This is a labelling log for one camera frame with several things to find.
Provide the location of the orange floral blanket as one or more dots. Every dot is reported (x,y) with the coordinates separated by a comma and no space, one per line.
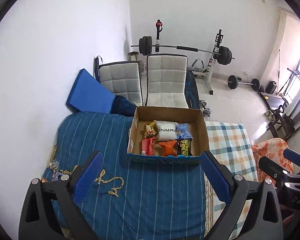
(267,150)

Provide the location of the chrome dumbbell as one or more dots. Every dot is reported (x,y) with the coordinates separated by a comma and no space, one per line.
(205,108)

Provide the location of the gold-edged clear packet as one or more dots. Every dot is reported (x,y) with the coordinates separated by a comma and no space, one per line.
(53,155)

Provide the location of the grey-blue smartphone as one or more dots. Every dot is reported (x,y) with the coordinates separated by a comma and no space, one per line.
(57,177)

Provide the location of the dark blue cloth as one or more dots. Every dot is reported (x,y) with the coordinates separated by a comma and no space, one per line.
(122,105)

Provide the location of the cardboard box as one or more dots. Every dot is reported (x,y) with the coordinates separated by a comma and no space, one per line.
(202,132)

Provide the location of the yellow snack packet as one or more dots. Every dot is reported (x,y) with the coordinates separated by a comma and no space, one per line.
(150,128)

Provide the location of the white padded chair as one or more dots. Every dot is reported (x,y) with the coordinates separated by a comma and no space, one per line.
(167,80)
(122,82)

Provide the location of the black low bench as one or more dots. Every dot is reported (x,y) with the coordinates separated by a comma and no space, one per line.
(275,100)

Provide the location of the black wipes packet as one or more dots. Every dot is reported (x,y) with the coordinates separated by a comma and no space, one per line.
(185,147)

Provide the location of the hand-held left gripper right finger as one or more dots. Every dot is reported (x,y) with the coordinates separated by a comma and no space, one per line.
(216,177)

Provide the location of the blue clear packet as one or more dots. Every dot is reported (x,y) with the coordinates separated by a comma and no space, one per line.
(183,130)

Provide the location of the red snack packet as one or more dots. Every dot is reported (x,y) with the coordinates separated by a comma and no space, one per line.
(148,147)

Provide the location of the white barbell rack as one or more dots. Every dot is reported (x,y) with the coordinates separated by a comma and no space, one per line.
(212,75)

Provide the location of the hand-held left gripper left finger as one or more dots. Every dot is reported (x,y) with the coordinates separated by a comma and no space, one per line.
(87,177)

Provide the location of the blue foam mat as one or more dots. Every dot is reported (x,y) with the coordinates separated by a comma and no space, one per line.
(90,92)

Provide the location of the plaid bed sheet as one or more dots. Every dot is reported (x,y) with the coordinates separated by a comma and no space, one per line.
(230,140)

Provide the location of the white soft pouch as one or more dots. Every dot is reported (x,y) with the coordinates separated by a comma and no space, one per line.
(166,131)

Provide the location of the blue striped blanket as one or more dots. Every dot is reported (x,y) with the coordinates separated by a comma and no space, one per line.
(152,195)

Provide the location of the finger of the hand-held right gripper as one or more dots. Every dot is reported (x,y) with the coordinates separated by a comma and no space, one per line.
(293,156)
(270,167)

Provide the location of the short barbell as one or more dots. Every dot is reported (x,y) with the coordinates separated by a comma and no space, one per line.
(242,82)

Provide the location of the orange snack packet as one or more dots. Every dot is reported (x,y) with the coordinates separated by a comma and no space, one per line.
(168,148)

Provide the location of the black armchair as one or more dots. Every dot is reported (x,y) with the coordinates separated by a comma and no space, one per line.
(296,115)

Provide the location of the long barbell with plates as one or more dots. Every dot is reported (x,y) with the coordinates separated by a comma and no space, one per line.
(165,47)

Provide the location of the black tripod stand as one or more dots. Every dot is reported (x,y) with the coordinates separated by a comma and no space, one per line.
(291,80)

